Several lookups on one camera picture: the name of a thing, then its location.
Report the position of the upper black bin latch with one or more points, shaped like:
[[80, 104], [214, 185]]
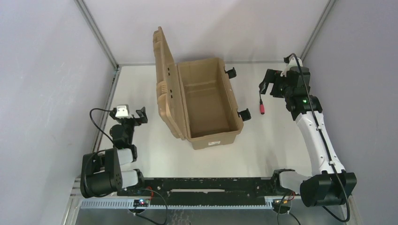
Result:
[[231, 73]]

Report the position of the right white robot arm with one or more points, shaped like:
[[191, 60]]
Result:
[[330, 183]]

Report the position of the red black screwdriver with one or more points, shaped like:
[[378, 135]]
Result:
[[261, 107]]

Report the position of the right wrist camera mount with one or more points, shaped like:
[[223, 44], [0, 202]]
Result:
[[291, 61]]

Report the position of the black bin latch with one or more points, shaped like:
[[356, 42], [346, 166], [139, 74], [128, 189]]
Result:
[[245, 115], [231, 73]]

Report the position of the aluminium frame post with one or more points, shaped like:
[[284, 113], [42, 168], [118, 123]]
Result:
[[322, 19], [83, 8]]

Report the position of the control board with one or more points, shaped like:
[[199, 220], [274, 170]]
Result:
[[141, 203], [284, 203]]

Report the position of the left aluminium frame post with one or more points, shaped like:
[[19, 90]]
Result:
[[83, 8]]

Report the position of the lower black bin latch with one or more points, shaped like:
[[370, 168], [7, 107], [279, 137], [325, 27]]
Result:
[[245, 115]]

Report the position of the right aluminium frame post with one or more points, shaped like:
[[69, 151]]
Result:
[[322, 19]]

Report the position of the right control board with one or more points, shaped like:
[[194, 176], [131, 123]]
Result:
[[284, 203]]

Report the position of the left control board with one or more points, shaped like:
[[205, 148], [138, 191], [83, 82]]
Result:
[[141, 203]]

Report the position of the tan plastic storage bin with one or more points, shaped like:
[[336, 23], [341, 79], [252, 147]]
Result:
[[195, 98]]

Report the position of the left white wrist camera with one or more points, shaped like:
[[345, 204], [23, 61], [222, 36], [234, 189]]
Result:
[[122, 111]]

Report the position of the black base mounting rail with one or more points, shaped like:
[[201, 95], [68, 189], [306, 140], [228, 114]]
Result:
[[223, 191]]

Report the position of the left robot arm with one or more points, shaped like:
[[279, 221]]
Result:
[[101, 172]]

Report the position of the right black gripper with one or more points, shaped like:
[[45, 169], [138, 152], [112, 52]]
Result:
[[274, 83]]

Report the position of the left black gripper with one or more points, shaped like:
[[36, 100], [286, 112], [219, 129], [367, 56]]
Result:
[[136, 118]]

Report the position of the slotted grey cable duct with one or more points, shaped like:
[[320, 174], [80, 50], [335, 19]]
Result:
[[131, 203]]

